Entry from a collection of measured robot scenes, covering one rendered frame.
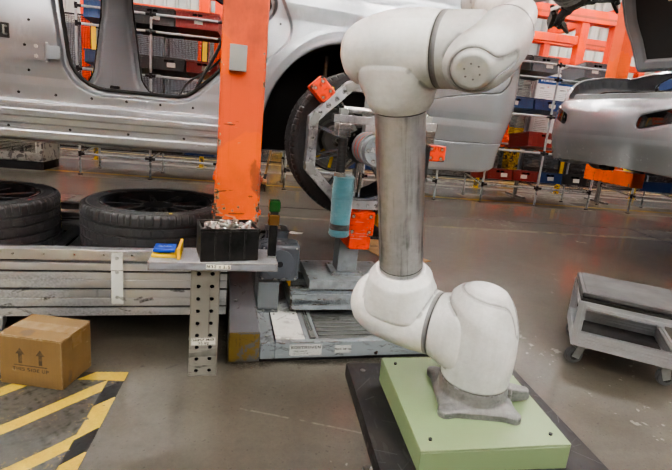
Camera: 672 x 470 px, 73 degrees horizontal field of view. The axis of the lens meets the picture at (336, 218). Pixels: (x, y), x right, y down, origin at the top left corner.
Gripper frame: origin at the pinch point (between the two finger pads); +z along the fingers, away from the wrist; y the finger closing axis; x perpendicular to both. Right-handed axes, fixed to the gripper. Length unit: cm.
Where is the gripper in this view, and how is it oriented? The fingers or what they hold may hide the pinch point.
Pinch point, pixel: (590, 18)
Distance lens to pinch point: 166.3
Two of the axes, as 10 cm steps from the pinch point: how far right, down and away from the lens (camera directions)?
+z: 6.6, 0.3, 7.5
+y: 7.4, -1.7, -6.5
